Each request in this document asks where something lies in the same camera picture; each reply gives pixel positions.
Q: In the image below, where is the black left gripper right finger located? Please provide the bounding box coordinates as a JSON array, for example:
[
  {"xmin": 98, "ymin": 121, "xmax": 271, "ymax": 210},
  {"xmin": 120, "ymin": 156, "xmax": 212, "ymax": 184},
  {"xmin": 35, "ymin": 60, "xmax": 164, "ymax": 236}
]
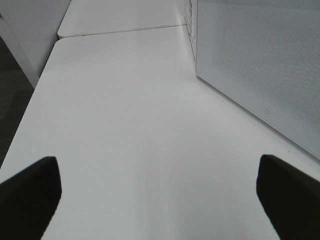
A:
[{"xmin": 256, "ymin": 154, "xmax": 320, "ymax": 240}]

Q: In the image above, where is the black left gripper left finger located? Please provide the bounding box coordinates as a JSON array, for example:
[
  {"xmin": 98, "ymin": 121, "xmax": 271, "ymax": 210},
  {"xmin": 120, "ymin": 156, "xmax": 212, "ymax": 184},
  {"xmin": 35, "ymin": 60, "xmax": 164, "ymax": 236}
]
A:
[{"xmin": 0, "ymin": 156, "xmax": 62, "ymax": 240}]

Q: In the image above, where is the white microwave oven body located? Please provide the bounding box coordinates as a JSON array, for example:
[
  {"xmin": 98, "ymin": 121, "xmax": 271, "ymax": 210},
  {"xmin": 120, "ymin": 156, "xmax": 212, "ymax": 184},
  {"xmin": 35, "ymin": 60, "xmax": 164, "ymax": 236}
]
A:
[{"xmin": 183, "ymin": 0, "xmax": 198, "ymax": 69}]

